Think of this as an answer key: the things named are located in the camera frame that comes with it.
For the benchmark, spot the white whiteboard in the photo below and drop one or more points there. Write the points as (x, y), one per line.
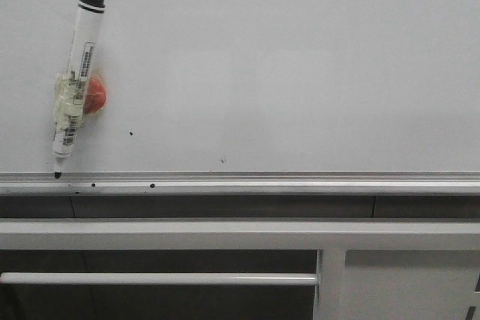
(251, 85)

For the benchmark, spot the white whiteboard marker with tape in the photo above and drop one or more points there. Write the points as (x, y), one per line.
(72, 84)

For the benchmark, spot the aluminium whiteboard tray rail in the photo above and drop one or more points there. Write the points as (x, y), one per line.
(239, 182)

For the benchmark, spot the white metal stand frame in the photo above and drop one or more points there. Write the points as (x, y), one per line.
(331, 240)

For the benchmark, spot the white horizontal stand bar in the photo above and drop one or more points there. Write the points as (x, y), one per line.
(209, 279)

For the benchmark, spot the red round magnet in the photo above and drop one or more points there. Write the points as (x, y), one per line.
(96, 96)

